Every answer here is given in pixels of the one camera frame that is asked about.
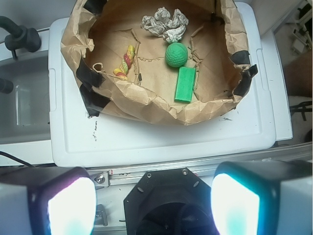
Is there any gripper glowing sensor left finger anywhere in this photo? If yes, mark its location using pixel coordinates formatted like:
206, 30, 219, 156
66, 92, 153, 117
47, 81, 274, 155
0, 166, 96, 235

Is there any crumpled white paper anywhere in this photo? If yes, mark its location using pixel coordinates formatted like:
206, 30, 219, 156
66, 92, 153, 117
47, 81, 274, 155
140, 7, 189, 44

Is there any black octagonal mount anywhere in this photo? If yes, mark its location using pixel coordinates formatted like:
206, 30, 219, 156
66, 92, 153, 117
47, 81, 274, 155
124, 168, 219, 235

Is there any clear plastic container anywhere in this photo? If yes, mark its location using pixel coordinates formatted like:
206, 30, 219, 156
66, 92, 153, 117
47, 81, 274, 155
0, 55, 50, 144

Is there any green dimpled foam ball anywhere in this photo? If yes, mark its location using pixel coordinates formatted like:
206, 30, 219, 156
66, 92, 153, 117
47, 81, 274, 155
165, 43, 188, 68

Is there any green rectangular block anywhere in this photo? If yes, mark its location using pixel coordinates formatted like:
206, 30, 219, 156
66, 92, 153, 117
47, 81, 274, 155
174, 67, 196, 103

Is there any yellow red twisted toy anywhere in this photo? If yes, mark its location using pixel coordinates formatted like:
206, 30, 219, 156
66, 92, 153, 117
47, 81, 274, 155
113, 45, 134, 81

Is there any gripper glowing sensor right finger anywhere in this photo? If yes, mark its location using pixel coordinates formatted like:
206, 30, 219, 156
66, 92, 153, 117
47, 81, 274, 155
211, 160, 313, 235

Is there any black cable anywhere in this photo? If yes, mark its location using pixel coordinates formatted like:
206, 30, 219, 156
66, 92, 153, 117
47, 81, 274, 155
0, 151, 37, 167

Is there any aluminium extrusion rail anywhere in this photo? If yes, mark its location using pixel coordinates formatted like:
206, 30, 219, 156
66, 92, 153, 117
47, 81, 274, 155
87, 142, 313, 188

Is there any brown paper bag tray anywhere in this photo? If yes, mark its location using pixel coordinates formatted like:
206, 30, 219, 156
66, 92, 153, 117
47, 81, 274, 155
61, 0, 258, 125

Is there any white plastic bin lid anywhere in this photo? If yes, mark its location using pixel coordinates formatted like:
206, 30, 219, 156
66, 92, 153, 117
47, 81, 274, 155
48, 2, 276, 167

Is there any black clamp knob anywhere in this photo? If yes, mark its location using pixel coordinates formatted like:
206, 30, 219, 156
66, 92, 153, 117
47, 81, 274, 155
0, 16, 42, 60

